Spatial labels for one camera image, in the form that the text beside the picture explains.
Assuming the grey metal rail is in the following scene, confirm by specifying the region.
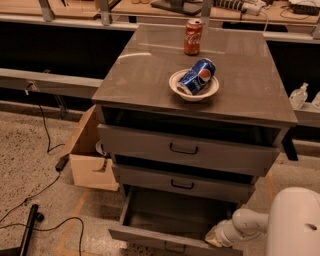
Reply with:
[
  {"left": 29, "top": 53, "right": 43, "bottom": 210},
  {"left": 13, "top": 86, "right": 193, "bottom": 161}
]
[{"left": 0, "top": 68, "right": 103, "bottom": 99}]

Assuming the black power adapter cable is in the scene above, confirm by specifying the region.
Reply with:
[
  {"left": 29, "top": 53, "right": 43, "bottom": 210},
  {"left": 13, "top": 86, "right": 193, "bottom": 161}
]
[{"left": 0, "top": 96, "right": 70, "bottom": 224}]

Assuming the cardboard box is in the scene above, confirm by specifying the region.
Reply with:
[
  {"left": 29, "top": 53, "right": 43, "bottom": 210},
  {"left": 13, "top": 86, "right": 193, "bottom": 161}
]
[{"left": 59, "top": 106, "right": 119, "bottom": 191}]

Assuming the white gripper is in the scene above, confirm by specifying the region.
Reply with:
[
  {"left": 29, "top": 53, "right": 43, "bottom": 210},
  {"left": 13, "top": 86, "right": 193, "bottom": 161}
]
[{"left": 205, "top": 220, "right": 240, "bottom": 248}]

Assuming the grey drawer cabinet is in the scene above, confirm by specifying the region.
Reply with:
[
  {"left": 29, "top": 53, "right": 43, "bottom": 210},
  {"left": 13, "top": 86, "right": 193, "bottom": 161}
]
[{"left": 92, "top": 23, "right": 299, "bottom": 204}]

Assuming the grey drawer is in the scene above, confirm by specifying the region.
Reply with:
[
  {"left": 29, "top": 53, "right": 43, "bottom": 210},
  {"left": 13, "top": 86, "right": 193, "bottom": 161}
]
[
  {"left": 108, "top": 186, "right": 242, "bottom": 256},
  {"left": 97, "top": 124, "right": 279, "bottom": 176},
  {"left": 112, "top": 164, "right": 255, "bottom": 203}
]

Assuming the white bowl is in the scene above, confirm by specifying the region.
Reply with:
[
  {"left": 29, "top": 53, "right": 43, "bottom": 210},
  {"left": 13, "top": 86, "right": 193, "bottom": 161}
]
[{"left": 169, "top": 69, "right": 219, "bottom": 102}]

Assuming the red Coca-Cola can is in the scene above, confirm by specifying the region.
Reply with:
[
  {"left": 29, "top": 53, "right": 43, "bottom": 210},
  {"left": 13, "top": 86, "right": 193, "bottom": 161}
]
[{"left": 184, "top": 19, "right": 203, "bottom": 55}]

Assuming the grey middle drawer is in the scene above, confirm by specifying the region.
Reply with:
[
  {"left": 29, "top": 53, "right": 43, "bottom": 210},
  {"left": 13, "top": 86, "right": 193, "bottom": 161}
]
[{"left": 112, "top": 164, "right": 255, "bottom": 203}]

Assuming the black metal stand base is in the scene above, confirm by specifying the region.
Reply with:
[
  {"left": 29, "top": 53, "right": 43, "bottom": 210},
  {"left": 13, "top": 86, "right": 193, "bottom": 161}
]
[{"left": 0, "top": 204, "right": 44, "bottom": 256}]

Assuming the clear plastic bottle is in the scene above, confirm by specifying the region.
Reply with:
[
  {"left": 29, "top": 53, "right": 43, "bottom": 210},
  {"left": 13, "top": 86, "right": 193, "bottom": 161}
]
[{"left": 289, "top": 83, "right": 308, "bottom": 109}]

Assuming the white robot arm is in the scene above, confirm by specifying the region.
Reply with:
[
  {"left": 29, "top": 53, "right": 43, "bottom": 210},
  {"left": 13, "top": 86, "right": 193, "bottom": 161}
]
[{"left": 205, "top": 187, "right": 320, "bottom": 256}]

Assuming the grey bottom drawer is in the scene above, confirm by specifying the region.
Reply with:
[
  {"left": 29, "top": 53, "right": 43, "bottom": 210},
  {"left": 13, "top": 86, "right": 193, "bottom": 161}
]
[{"left": 108, "top": 186, "right": 242, "bottom": 256}]

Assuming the black floor cable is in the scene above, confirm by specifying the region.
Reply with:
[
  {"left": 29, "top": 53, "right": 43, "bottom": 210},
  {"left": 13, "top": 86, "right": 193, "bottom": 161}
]
[{"left": 0, "top": 216, "right": 85, "bottom": 256}]

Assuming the blue Pepsi can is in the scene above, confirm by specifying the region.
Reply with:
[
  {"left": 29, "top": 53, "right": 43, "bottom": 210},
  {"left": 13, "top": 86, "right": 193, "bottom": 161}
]
[{"left": 178, "top": 58, "right": 216, "bottom": 95}]

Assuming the grey top drawer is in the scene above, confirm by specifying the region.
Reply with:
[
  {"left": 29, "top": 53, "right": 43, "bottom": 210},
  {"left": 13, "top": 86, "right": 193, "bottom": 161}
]
[{"left": 97, "top": 124, "right": 279, "bottom": 176}]

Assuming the white power strip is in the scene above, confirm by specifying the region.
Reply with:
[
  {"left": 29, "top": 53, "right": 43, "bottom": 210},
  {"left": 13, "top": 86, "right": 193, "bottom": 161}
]
[{"left": 213, "top": 0, "right": 261, "bottom": 16}]

